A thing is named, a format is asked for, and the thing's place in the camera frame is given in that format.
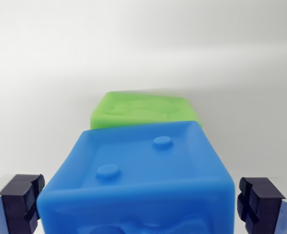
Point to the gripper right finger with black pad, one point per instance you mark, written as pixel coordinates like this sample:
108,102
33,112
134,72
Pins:
262,202

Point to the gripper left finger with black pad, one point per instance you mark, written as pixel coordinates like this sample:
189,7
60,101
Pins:
14,202

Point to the blue soft toy cube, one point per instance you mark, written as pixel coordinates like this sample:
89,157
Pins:
138,185

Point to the green soft toy cube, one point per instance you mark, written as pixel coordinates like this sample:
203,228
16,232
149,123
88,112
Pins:
143,109

